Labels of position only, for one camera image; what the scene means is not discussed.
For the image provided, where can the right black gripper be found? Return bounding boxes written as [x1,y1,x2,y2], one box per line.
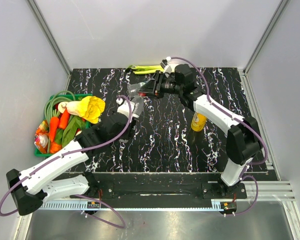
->
[136,70,182,100]

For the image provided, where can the red cap water bottle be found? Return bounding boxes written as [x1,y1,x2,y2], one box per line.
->
[131,94,144,119]

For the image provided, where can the yellow juice bottle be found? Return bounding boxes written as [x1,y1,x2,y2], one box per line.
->
[191,112,207,132]

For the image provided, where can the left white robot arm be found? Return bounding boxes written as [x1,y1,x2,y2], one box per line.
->
[6,112,139,216]

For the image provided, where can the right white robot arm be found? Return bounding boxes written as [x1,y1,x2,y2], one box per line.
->
[137,64,263,198]

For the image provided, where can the clear bottle lying down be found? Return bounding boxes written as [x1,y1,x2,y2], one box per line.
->
[127,81,148,98]

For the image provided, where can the green leek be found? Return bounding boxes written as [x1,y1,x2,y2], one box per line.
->
[125,65,164,75]

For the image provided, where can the yellow toy cabbage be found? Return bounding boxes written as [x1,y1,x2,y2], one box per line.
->
[66,96,106,124]

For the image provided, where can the green toy leafy vegetable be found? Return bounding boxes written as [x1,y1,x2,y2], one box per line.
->
[54,116,87,147]

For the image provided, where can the orange toy carrot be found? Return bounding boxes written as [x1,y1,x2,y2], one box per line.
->
[49,116,60,142]
[58,109,70,130]

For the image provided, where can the green plastic basket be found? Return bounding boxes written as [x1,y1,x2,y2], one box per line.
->
[34,91,92,157]

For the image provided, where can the colourful snack packet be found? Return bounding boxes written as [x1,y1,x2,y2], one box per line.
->
[34,120,49,154]

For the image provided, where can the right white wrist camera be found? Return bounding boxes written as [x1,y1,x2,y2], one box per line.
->
[160,56,178,74]

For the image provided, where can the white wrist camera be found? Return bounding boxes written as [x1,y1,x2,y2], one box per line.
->
[116,98,130,118]
[160,56,178,74]

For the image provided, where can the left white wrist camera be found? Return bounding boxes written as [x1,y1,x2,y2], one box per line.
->
[116,98,130,118]

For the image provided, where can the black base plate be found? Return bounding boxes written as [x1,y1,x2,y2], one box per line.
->
[57,171,248,208]

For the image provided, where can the green coiled hose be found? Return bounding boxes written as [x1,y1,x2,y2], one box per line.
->
[43,90,77,153]

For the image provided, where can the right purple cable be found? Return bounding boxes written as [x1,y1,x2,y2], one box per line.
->
[171,56,269,217]

